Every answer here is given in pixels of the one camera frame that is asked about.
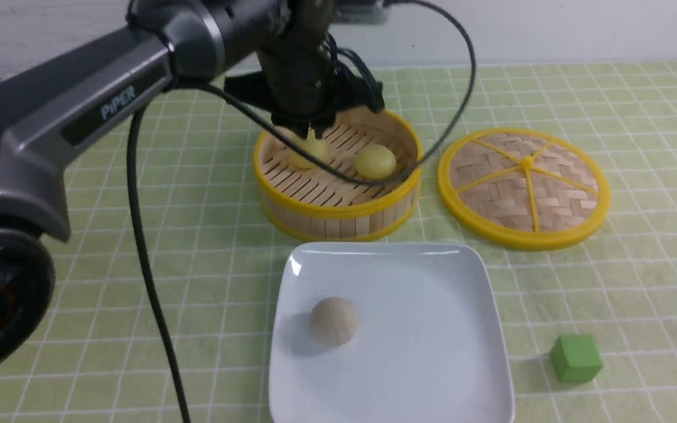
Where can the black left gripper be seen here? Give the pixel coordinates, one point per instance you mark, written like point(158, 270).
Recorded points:
point(306, 80)

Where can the white steamed bun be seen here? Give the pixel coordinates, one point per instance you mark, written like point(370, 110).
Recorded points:
point(334, 321)

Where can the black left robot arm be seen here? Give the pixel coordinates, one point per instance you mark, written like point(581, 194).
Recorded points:
point(52, 113)

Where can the white square plate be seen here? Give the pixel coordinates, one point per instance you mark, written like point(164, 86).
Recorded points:
point(429, 347)

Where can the bamboo steamer basket yellow rim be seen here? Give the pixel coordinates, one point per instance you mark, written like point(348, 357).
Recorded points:
point(312, 205)

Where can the woven bamboo steamer lid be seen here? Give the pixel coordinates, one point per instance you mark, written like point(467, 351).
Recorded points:
point(523, 189)

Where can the green cube block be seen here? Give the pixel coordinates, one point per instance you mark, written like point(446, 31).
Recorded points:
point(575, 359)

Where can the green checkered tablecloth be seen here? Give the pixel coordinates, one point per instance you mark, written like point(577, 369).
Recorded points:
point(217, 260)

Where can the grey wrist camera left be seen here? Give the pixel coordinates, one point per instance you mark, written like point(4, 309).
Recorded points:
point(360, 13)

